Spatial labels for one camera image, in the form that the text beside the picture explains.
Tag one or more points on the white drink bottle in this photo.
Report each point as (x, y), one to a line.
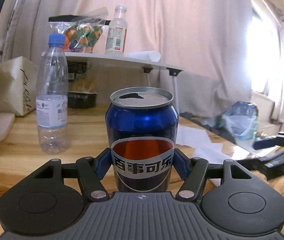
(116, 37)

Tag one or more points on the clear water bottle blue cap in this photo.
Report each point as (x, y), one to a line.
(52, 97)

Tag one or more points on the pink curtain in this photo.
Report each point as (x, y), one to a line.
(205, 38)

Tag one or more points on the white paper sheet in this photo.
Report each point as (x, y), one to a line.
(200, 141)

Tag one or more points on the blue plastic bag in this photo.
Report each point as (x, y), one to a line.
(241, 120)

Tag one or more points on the black tray under table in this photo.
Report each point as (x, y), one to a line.
(81, 100)

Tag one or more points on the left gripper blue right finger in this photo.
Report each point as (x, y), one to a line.
(181, 164)

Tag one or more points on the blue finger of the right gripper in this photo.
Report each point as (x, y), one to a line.
(267, 143)

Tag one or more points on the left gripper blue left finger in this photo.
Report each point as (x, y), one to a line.
(102, 163)

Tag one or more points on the white folding table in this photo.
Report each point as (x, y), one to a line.
(116, 61)

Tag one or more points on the bag of oranges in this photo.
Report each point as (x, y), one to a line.
(81, 33)

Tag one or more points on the white paper roll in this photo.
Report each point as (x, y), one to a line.
(153, 56)

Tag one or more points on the beige paper bag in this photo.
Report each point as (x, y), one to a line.
(18, 86)

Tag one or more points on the blue Pepsi can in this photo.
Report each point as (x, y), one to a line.
(142, 126)

